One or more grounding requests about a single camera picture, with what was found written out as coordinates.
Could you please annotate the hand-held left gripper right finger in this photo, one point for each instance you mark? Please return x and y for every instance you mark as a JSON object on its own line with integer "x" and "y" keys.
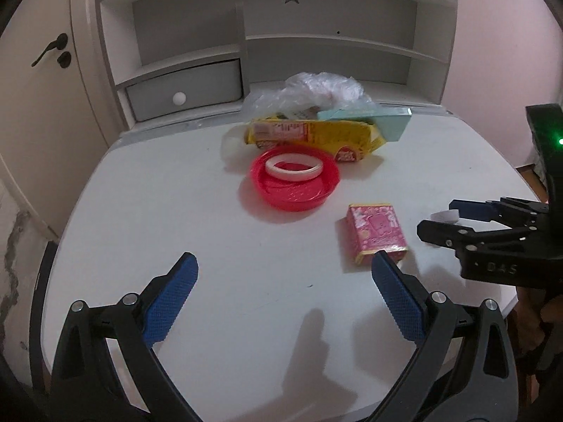
{"x": 398, "y": 299}

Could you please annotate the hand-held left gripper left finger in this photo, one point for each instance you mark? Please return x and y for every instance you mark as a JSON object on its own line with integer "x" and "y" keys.
{"x": 171, "y": 299}

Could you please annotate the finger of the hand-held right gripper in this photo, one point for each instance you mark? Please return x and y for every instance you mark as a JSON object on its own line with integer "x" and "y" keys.
{"x": 473, "y": 210}
{"x": 444, "y": 233}

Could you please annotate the small white paper scrap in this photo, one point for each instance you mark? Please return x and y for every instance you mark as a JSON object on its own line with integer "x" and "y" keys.
{"x": 444, "y": 216}

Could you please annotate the pink printed box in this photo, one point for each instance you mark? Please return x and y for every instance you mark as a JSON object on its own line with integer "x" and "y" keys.
{"x": 376, "y": 228}

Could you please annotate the mint green white carton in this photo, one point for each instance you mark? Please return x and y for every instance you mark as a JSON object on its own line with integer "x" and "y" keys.
{"x": 378, "y": 123}

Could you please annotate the yellow snack box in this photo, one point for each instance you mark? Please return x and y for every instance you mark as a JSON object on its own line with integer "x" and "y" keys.
{"x": 325, "y": 138}

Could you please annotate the red plastic plate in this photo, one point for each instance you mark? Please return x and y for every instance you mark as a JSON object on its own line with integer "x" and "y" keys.
{"x": 290, "y": 193}

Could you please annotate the clear plastic bag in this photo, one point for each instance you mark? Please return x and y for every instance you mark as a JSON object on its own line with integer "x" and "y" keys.
{"x": 316, "y": 90}

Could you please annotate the white round drawer knob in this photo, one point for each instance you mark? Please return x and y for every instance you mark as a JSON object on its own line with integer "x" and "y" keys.
{"x": 179, "y": 98}

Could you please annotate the grey drawer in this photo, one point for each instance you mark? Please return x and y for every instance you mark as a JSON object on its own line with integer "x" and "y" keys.
{"x": 198, "y": 83}

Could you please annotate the white door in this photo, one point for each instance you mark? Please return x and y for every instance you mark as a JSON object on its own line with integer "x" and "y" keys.
{"x": 39, "y": 110}

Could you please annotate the black door lock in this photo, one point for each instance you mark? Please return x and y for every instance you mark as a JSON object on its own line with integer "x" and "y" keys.
{"x": 64, "y": 59}

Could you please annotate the white grey shelf hutch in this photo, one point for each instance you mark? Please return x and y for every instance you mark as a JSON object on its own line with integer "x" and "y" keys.
{"x": 281, "y": 17}

